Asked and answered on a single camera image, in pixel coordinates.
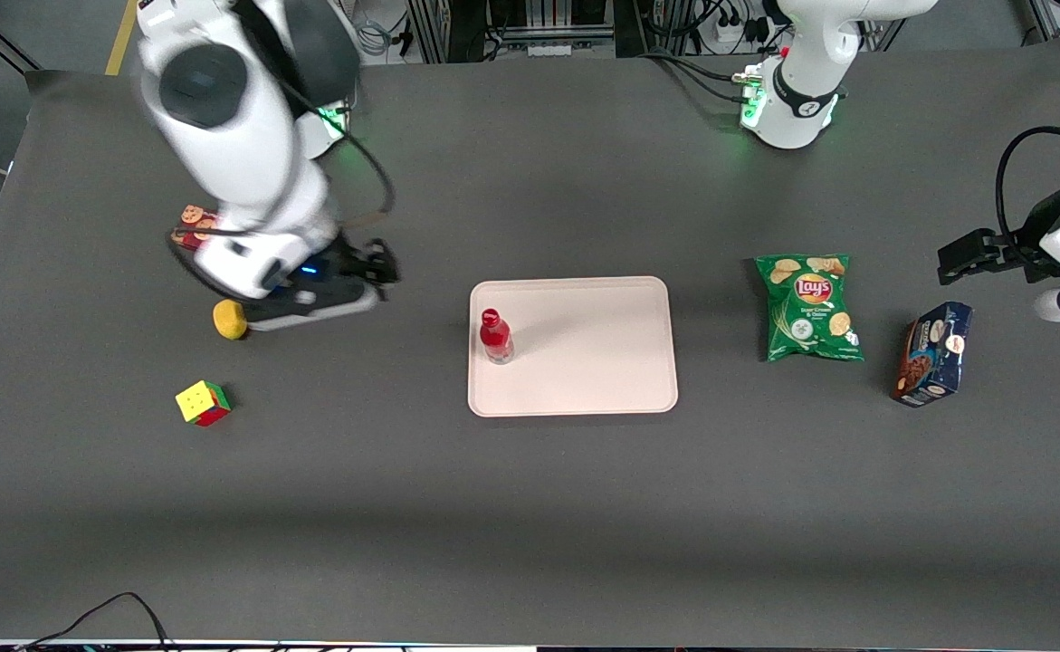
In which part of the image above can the blue chocolate cookie box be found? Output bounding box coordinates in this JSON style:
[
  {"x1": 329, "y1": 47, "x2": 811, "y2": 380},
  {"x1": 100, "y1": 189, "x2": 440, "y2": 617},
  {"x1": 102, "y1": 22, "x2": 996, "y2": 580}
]
[{"x1": 889, "y1": 301, "x2": 975, "y2": 408}]

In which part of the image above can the green Lay's chips bag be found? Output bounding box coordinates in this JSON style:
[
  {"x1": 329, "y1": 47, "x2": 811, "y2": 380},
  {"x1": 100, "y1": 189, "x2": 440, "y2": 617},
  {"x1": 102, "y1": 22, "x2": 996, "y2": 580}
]
[{"x1": 755, "y1": 253, "x2": 866, "y2": 364}]

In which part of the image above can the white coiled cable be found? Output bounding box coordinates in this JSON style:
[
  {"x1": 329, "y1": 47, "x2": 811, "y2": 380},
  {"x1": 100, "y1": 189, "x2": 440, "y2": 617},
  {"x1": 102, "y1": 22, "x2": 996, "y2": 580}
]
[{"x1": 352, "y1": 14, "x2": 396, "y2": 59}]

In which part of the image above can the white power strip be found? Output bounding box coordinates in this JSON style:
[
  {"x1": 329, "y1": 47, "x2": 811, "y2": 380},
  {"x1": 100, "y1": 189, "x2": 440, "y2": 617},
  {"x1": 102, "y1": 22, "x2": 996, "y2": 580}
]
[{"x1": 713, "y1": 11, "x2": 770, "y2": 48}]

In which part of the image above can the aluminium equipment rack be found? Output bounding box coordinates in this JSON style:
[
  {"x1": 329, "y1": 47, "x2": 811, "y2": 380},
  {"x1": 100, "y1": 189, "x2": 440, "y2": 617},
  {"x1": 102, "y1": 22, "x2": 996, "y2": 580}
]
[{"x1": 406, "y1": 0, "x2": 619, "y2": 64}]

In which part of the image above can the white rectangular plastic tray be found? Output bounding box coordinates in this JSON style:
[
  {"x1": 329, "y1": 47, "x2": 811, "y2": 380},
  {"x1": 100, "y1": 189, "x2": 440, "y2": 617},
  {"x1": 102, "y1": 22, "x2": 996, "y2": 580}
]
[{"x1": 467, "y1": 275, "x2": 680, "y2": 418}]

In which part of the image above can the yellow lemon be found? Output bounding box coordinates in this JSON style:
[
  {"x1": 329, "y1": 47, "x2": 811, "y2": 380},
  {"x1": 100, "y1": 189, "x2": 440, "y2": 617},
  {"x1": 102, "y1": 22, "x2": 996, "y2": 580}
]
[{"x1": 212, "y1": 300, "x2": 251, "y2": 341}]

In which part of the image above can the small red coke bottle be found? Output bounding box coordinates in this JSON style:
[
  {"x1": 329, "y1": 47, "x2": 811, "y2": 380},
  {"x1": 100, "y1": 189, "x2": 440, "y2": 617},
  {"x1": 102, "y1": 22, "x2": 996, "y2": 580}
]
[{"x1": 479, "y1": 308, "x2": 516, "y2": 366}]

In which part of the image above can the black thin table edge cable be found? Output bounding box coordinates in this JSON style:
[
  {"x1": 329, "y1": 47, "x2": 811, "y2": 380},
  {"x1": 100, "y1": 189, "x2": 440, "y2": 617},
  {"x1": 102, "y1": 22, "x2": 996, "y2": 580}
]
[{"x1": 15, "y1": 591, "x2": 176, "y2": 652}]

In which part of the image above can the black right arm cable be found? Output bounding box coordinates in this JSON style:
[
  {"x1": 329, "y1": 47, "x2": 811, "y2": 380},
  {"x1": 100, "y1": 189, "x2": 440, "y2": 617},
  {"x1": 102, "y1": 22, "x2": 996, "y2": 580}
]
[{"x1": 249, "y1": 18, "x2": 397, "y2": 229}]

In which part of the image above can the colourful Rubik's cube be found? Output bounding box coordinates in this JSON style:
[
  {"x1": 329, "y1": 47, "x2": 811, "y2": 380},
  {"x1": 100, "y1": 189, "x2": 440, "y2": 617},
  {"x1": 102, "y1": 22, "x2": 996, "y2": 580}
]
[{"x1": 175, "y1": 379, "x2": 234, "y2": 428}]

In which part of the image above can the black base cable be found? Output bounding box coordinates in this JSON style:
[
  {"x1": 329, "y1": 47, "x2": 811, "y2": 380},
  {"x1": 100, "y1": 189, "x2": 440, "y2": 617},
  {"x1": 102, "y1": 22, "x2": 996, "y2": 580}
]
[{"x1": 636, "y1": 47, "x2": 766, "y2": 102}]

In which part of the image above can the red cookie snack pack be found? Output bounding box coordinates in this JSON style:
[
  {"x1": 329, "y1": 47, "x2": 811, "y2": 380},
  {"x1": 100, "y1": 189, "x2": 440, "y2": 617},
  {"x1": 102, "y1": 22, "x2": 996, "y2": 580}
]
[{"x1": 175, "y1": 205, "x2": 223, "y2": 251}]

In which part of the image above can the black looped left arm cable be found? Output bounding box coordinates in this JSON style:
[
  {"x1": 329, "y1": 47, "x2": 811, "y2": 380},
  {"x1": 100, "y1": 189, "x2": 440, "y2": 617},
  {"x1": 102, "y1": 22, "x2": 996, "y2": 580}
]
[{"x1": 995, "y1": 126, "x2": 1060, "y2": 259}]

